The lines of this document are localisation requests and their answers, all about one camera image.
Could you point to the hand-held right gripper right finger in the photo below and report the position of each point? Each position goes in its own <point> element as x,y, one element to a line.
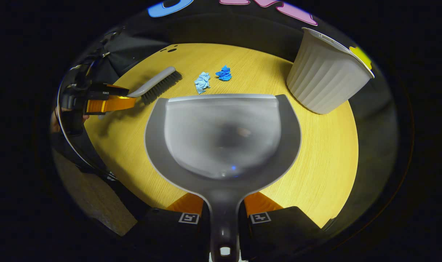
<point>279,233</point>

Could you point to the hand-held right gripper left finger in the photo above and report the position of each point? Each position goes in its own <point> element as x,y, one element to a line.
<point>170,233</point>

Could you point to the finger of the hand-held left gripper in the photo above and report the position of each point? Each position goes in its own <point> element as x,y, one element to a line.
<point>108,89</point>
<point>111,103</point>

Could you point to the small grey broom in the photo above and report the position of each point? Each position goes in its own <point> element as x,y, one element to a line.
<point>159,82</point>

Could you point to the light blue paper scrap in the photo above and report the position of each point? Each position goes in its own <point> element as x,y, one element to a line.
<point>202,82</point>

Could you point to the grey plastic dustpan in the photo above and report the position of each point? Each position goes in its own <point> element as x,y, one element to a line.
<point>224,138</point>

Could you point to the white ribbed garbage bin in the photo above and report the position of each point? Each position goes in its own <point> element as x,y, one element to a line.
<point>322,83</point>

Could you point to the black backdrop cloth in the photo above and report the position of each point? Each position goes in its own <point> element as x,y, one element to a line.
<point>224,29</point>

